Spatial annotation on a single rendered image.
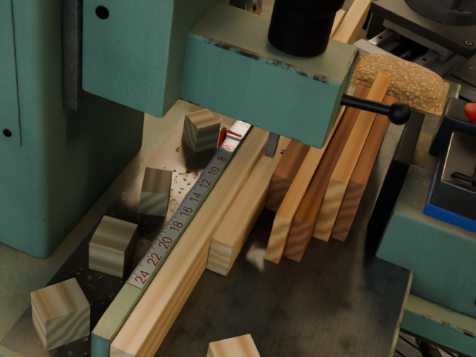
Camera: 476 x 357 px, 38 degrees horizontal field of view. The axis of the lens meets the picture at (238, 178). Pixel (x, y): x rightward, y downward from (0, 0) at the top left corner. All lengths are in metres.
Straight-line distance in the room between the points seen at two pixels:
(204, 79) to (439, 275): 0.28
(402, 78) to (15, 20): 0.50
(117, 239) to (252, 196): 0.16
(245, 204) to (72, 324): 0.19
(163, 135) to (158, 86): 0.33
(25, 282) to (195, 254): 0.23
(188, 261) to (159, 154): 0.34
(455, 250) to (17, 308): 0.41
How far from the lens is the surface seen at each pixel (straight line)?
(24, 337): 0.69
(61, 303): 0.65
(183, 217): 0.58
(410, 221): 0.63
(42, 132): 0.63
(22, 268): 0.74
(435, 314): 0.69
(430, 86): 0.90
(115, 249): 0.70
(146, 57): 0.57
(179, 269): 0.54
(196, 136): 0.87
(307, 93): 0.57
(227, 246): 0.59
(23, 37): 0.58
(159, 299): 0.52
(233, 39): 0.59
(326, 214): 0.64
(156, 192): 0.77
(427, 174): 0.68
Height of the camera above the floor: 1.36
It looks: 41 degrees down
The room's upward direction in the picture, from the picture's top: 12 degrees clockwise
